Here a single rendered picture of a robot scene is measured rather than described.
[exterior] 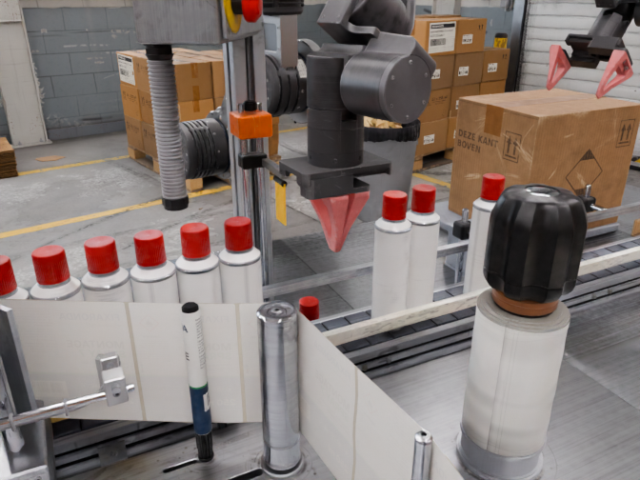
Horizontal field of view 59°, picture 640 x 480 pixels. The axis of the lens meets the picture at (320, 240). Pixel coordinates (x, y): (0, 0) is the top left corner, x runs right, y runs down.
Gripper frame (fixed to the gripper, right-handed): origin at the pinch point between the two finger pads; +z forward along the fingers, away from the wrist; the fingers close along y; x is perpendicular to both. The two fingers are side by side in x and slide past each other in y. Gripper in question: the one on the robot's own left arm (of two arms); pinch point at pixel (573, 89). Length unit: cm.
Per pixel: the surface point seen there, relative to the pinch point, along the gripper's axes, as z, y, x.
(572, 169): 7.7, -1.7, 17.9
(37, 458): 80, 8, -61
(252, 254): 54, 2, -46
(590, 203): 14.4, 6.0, 15.8
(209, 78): -19, -312, 94
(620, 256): 23.2, 17.1, 12.5
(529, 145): 10.3, -5.6, 5.4
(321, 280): 53, -1, -30
